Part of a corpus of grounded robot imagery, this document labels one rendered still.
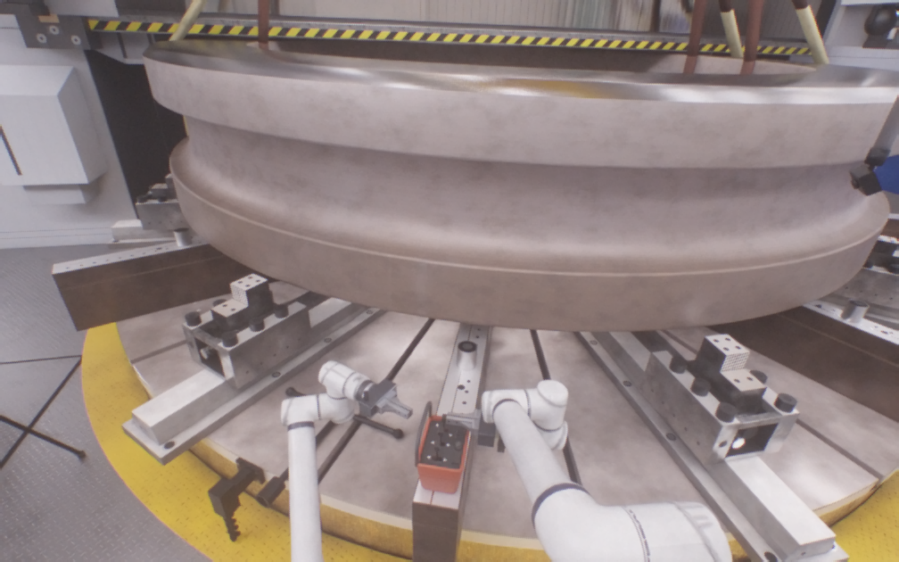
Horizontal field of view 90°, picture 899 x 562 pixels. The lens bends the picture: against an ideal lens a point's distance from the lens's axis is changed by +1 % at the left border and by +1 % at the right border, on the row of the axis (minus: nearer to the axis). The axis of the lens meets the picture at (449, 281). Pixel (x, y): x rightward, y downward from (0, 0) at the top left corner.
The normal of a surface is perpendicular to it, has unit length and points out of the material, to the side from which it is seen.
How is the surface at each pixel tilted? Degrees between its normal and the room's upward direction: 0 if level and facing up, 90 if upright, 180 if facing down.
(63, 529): 0
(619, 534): 13
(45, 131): 90
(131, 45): 90
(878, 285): 90
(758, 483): 0
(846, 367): 90
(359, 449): 0
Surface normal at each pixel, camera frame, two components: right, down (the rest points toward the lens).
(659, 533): 0.05, -0.69
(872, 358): -0.82, 0.25
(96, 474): 0.04, -0.88
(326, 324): 0.81, 0.00
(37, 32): 0.22, 0.48
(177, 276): 0.58, 0.41
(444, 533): -0.17, 0.47
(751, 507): -0.91, -0.21
